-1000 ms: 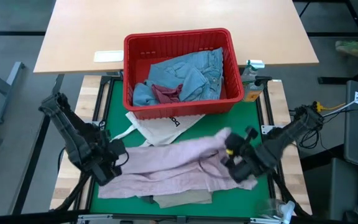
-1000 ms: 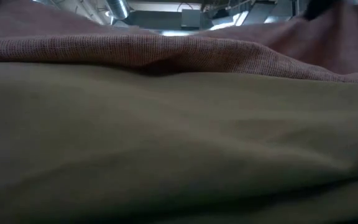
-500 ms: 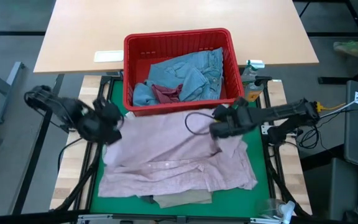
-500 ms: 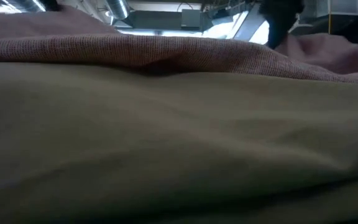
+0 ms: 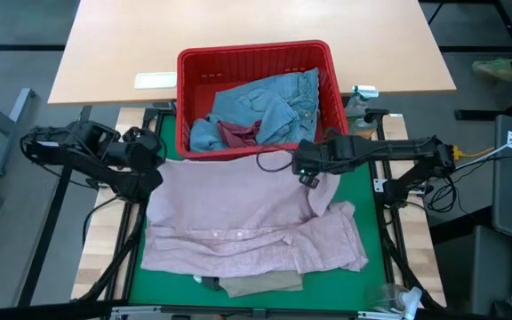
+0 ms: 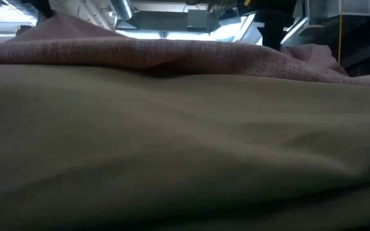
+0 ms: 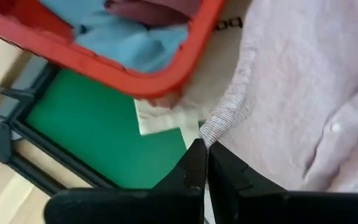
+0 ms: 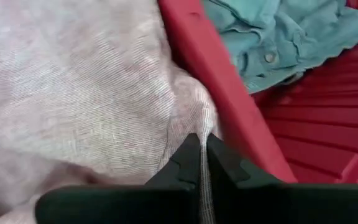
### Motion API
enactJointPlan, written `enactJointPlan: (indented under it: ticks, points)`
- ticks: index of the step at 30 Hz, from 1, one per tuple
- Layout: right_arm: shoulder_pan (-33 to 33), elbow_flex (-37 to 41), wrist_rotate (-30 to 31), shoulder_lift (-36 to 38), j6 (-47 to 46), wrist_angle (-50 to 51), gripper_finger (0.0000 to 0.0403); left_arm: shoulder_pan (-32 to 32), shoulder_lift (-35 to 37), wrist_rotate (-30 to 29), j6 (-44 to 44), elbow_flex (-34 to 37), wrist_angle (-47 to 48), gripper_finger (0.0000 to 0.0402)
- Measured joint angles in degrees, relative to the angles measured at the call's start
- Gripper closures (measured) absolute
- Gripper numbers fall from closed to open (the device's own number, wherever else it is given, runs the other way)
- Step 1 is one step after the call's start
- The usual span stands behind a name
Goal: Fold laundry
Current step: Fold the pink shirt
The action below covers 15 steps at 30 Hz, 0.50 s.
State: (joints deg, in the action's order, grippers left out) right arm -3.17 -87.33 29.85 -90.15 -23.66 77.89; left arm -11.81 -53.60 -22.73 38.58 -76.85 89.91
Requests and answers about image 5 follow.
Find black cable bundle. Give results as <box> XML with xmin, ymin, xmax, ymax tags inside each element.
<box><xmin>427</xmin><ymin>176</ymin><xmax>460</xmax><ymax>213</ymax></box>

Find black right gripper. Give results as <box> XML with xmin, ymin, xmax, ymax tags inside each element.
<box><xmin>291</xmin><ymin>134</ymin><xmax>364</xmax><ymax>190</ymax></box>

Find yellow power cable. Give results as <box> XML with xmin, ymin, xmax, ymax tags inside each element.
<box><xmin>451</xmin><ymin>144</ymin><xmax>498</xmax><ymax>160</ymax></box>

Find red plastic laundry basket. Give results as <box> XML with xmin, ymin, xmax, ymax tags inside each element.
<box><xmin>175</xmin><ymin>39</ymin><xmax>351</xmax><ymax>162</ymax></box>

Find clear spray bottle white trigger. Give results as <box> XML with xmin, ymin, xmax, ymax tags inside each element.
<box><xmin>366</xmin><ymin>284</ymin><xmax>424</xmax><ymax>320</ymax></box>

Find beige khaki shorts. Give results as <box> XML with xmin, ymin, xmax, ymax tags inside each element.
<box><xmin>218</xmin><ymin>269</ymin><xmax>305</xmax><ymax>298</ymax></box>

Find green table mat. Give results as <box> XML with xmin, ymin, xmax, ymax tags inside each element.
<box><xmin>129</xmin><ymin>113</ymin><xmax>388</xmax><ymax>312</ymax></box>

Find black metal frame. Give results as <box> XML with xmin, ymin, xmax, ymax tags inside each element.
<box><xmin>71</xmin><ymin>106</ymin><xmax>446</xmax><ymax>320</ymax></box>

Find person's foot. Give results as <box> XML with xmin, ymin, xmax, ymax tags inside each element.
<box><xmin>471</xmin><ymin>57</ymin><xmax>512</xmax><ymax>83</ymax></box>

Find blue denim garment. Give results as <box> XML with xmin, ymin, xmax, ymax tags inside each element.
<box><xmin>210</xmin><ymin>67</ymin><xmax>322</xmax><ymax>146</ymax></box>

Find clear bottle with orange label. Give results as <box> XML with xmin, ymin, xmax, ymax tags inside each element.
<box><xmin>353</xmin><ymin>108</ymin><xmax>390</xmax><ymax>140</ymax></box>

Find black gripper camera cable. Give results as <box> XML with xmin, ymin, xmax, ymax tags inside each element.
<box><xmin>255</xmin><ymin>150</ymin><xmax>294</xmax><ymax>173</ymax></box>

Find light wooden desk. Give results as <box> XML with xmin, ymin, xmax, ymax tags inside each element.
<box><xmin>47</xmin><ymin>0</ymin><xmax>457</xmax><ymax>106</ymax></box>

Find white paper sheet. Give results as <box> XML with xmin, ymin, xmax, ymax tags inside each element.
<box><xmin>134</xmin><ymin>71</ymin><xmax>178</xmax><ymax>91</ymax></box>

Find grey metal table leg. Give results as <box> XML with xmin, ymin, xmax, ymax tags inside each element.
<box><xmin>0</xmin><ymin>87</ymin><xmax>37</xmax><ymax>179</ymax></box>

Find maroon garment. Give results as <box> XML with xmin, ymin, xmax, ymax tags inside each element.
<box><xmin>215</xmin><ymin>118</ymin><xmax>263</xmax><ymax>148</ymax></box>

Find mauve pink garment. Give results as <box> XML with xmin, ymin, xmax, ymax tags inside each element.
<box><xmin>140</xmin><ymin>149</ymin><xmax>370</xmax><ymax>277</ymax></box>

